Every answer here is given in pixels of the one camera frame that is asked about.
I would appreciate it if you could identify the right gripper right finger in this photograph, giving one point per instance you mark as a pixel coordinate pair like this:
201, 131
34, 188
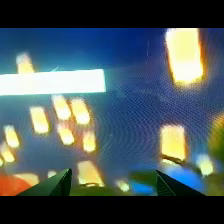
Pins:
168, 187

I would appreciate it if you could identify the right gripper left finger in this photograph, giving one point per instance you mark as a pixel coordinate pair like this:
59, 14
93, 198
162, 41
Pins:
56, 186

